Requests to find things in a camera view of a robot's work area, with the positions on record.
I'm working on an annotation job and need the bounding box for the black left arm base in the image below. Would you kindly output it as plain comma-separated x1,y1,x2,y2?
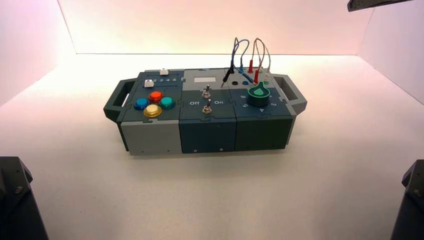
0,156,50,240

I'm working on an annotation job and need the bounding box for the blue jumper cable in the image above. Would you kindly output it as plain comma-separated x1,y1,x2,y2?
236,39,251,61

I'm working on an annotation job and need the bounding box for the green rotary knob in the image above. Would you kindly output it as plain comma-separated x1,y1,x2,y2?
247,82,272,108

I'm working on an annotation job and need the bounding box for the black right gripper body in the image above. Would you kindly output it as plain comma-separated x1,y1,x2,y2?
347,0,416,13

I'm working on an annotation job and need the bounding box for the red round push button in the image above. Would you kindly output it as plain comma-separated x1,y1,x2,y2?
148,91,165,104

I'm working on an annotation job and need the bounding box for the teal round push button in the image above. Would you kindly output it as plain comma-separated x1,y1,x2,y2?
159,96,177,110

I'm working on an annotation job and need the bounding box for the red jumper cable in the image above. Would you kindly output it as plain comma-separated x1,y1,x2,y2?
251,37,266,63

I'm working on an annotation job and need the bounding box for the white jumper cable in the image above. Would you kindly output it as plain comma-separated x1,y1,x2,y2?
256,38,273,76

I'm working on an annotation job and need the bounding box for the blue round push button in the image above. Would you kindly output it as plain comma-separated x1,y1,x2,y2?
133,97,150,112

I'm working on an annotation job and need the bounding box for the black jumper cable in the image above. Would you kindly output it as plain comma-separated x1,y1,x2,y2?
230,37,240,67

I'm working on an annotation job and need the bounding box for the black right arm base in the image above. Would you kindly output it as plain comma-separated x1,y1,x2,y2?
390,159,424,240

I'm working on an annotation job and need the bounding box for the black banana plug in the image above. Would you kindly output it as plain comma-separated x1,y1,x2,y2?
220,60,236,89

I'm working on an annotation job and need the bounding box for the yellow round push button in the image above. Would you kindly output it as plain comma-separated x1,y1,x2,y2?
143,104,164,119

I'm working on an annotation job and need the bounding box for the dark modular control box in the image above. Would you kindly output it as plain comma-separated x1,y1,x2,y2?
103,67,308,157

